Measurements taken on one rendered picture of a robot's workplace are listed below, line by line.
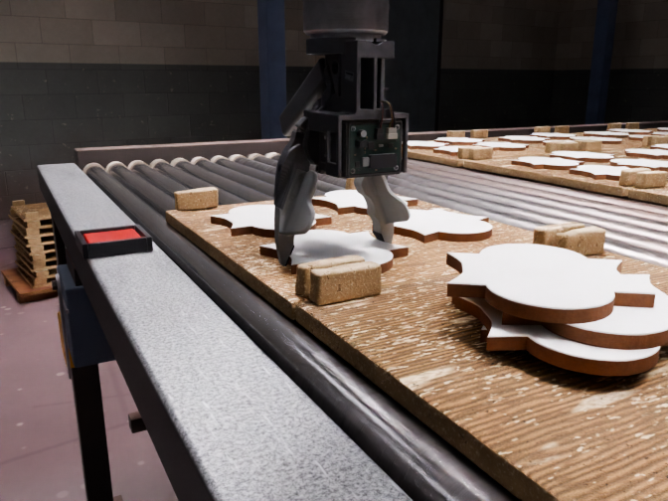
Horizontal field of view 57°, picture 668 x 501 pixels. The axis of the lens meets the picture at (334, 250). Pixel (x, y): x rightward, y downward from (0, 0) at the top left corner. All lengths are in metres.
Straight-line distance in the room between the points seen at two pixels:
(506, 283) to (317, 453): 0.17
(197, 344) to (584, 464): 0.28
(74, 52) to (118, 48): 0.37
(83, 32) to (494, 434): 5.58
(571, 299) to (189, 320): 0.30
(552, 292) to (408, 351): 0.10
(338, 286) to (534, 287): 0.15
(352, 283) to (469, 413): 0.18
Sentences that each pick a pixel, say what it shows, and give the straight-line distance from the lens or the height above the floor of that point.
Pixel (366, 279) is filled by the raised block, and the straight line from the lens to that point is 0.49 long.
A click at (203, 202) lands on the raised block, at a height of 0.95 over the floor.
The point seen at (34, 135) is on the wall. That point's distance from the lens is 5.71.
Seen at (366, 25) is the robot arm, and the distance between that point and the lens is 0.54.
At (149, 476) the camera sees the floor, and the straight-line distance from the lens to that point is 1.97.
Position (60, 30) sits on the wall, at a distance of 5.75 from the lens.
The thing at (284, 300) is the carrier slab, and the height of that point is 0.93.
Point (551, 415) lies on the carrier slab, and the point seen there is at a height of 0.94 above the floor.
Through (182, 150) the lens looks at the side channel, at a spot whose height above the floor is 0.94.
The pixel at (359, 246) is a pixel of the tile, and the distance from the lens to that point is 0.62.
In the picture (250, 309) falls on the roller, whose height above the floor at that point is 0.92.
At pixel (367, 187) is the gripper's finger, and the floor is 1.00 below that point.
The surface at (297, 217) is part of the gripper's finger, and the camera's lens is 0.56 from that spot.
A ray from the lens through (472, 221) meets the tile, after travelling 0.74.
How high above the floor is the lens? 1.11
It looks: 15 degrees down
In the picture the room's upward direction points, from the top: straight up
